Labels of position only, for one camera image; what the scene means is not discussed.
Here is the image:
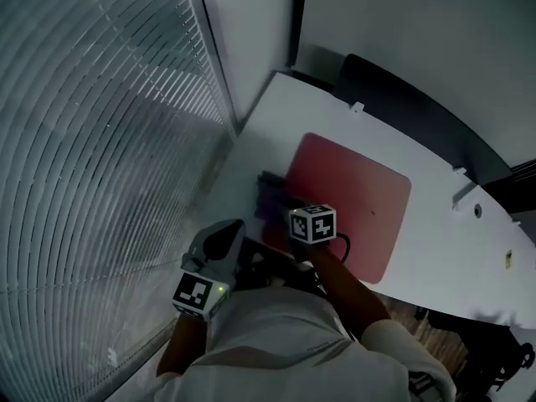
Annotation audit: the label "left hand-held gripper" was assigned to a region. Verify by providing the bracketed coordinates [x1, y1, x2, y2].
[172, 219, 247, 322]

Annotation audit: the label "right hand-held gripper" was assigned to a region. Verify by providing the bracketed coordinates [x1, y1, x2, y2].
[278, 198, 338, 246]

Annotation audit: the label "purple and grey cloth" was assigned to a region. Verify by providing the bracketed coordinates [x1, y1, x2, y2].
[254, 169, 294, 236]

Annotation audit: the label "red mat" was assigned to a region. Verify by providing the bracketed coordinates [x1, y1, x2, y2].
[261, 131, 413, 286]

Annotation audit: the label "person's right forearm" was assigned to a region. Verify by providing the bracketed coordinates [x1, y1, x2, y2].
[292, 240, 394, 339]

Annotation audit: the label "person's left forearm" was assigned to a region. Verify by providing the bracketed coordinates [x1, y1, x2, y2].
[156, 313, 209, 379]

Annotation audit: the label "person's white shirt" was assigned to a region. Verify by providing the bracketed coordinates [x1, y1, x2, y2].
[146, 285, 458, 402]

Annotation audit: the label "dark desk divider panel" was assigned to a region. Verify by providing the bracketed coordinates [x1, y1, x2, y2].
[333, 53, 515, 187]

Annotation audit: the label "white power strip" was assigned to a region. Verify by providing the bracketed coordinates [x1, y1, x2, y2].
[451, 181, 479, 212]

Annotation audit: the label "white window blinds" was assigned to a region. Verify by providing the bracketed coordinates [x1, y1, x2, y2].
[0, 0, 238, 402]

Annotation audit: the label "black office chair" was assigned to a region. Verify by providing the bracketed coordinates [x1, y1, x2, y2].
[413, 303, 536, 394]

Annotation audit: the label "black cable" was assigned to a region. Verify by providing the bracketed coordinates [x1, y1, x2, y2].
[333, 231, 353, 264]

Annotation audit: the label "black window frame post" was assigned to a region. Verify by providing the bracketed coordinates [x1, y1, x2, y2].
[480, 160, 536, 216]

